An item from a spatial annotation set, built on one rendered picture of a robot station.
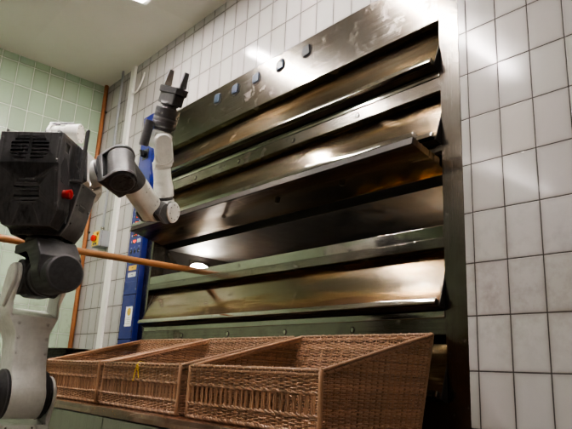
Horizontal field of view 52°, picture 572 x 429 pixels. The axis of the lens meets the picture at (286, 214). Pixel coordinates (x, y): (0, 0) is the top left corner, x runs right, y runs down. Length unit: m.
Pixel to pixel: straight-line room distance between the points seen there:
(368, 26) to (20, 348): 1.64
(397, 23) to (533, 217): 0.92
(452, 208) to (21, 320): 1.36
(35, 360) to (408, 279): 1.18
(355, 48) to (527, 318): 1.22
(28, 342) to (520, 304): 1.43
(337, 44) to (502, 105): 0.84
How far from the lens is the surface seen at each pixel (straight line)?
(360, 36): 2.38
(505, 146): 1.82
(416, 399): 1.72
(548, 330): 1.66
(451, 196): 1.87
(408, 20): 2.24
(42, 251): 1.90
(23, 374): 1.98
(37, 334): 2.02
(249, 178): 2.64
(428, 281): 1.86
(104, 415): 2.21
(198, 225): 2.81
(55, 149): 1.93
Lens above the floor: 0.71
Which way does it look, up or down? 15 degrees up
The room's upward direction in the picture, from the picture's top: 3 degrees clockwise
